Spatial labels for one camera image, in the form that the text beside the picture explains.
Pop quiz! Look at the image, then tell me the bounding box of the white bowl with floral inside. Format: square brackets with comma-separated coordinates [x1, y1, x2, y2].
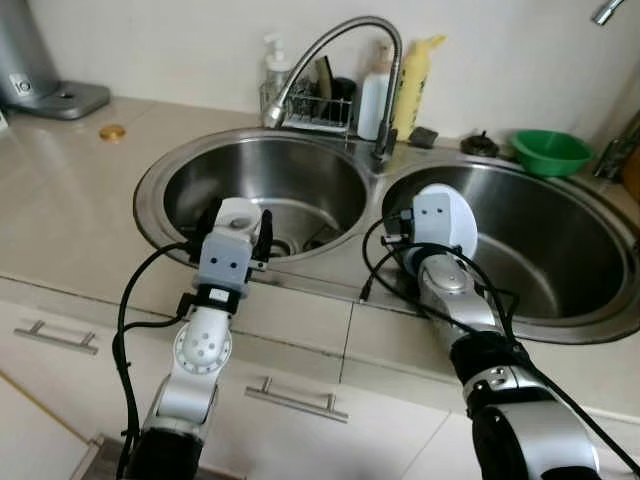
[410, 183, 480, 278]

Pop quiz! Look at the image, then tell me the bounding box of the black sink stopper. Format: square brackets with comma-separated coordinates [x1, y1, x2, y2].
[460, 130, 501, 159]

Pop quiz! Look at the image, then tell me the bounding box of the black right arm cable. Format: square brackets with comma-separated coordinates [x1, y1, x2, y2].
[359, 213, 640, 476]

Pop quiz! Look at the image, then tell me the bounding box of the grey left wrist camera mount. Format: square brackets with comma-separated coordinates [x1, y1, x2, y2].
[195, 231, 254, 292]

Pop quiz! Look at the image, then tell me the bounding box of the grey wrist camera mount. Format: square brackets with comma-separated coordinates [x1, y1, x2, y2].
[195, 231, 254, 292]
[411, 191, 454, 253]

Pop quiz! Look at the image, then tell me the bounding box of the brown wooden cutting board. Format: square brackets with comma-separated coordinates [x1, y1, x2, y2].
[620, 145, 640, 204]

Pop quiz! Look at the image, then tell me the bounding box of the stainless steel double sink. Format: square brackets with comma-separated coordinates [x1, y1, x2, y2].
[132, 126, 640, 347]

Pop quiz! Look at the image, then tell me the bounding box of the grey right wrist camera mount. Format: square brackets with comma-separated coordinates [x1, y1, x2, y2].
[411, 191, 454, 253]

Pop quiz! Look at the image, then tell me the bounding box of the white plastic bottle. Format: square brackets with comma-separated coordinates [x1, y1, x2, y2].
[356, 44, 394, 142]

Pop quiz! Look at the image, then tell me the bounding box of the grey countertop appliance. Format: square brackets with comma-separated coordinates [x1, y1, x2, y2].
[0, 0, 112, 122]

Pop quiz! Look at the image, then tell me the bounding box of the dark grey sponge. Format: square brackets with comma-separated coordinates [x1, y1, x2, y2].
[408, 126, 440, 150]

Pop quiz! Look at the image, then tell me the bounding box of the chrome gooseneck faucet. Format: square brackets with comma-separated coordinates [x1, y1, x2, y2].
[262, 14, 404, 167]

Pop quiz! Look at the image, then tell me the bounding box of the small white bowl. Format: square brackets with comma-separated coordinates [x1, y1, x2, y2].
[214, 197, 264, 237]

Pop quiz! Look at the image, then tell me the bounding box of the chrome wall tap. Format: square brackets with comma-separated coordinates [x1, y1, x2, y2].
[590, 0, 627, 26]

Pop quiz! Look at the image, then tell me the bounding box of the metal wire sink rack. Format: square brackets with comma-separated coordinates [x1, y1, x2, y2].
[259, 80, 359, 137]

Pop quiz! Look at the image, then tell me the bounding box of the green plastic bowl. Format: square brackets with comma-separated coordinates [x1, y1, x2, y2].
[510, 129, 595, 179]

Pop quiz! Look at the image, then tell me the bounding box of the yellow detergent bottle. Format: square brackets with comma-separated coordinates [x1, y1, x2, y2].
[391, 35, 447, 143]

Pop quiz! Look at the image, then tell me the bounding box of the silver cabinet bar handle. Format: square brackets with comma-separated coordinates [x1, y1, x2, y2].
[14, 319, 100, 357]
[244, 376, 350, 424]

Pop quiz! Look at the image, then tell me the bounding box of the small chrome tap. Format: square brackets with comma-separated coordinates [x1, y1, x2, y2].
[594, 112, 640, 183]

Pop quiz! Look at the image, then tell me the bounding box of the black scrubber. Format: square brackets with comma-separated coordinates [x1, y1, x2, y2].
[330, 76, 359, 103]

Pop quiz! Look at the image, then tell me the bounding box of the clear soap pump bottle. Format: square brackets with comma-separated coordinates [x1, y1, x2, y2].
[262, 32, 294, 101]

